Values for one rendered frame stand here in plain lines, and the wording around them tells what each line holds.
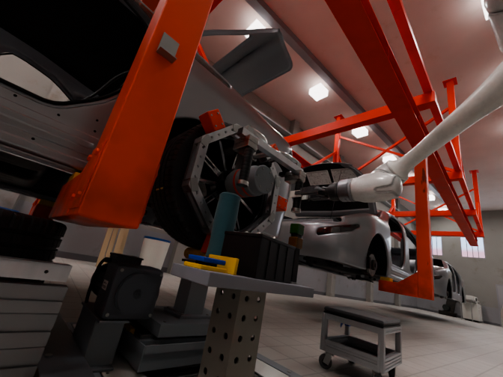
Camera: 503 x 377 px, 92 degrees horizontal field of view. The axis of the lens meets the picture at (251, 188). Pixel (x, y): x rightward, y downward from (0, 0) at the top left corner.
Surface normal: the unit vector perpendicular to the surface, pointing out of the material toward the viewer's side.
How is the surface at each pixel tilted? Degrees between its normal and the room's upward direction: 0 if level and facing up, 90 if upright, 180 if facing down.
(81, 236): 90
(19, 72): 90
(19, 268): 90
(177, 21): 90
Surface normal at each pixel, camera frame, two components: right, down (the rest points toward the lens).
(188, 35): 0.70, -0.10
